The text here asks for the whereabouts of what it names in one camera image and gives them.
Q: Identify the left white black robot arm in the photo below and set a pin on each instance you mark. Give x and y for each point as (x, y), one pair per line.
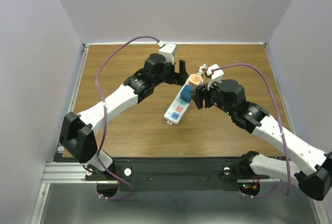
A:
(79, 130)

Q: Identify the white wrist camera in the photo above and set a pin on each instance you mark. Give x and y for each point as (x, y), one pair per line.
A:
(214, 76)
(168, 50)

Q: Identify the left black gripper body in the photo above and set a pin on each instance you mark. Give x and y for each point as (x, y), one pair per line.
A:
(167, 75)

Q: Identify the blue cube plug adapter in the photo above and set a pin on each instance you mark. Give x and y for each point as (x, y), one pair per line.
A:
(185, 94)

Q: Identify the aluminium frame rail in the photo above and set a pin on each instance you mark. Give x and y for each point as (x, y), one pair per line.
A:
(70, 104)
(319, 206)

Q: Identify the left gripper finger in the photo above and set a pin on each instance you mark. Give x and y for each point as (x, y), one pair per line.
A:
(180, 78)
(182, 67)

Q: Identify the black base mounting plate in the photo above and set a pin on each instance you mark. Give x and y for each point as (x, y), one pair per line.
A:
(160, 174)

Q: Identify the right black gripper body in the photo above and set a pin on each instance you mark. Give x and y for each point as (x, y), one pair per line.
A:
(216, 100)

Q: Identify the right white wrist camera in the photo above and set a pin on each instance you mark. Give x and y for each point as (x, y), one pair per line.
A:
(214, 76)

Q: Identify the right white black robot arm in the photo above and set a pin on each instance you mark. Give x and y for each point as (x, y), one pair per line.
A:
(305, 166)

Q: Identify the white multicolour power strip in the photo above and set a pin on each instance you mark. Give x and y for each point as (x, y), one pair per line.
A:
(176, 110)

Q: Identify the right aluminium frame rail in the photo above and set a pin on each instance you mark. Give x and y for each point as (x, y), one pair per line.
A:
(319, 206)

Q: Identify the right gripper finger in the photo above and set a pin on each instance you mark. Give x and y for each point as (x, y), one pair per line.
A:
(208, 97)
(198, 98)

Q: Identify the orange cube plug adapter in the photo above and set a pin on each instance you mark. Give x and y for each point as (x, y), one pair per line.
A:
(195, 80)

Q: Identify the dark green cube adapter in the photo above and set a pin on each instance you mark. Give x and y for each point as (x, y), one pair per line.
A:
(192, 92)

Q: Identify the left aluminium frame rail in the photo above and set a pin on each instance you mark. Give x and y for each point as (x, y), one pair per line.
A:
(70, 104)

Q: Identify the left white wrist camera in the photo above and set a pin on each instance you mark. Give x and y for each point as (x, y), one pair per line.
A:
(168, 50)

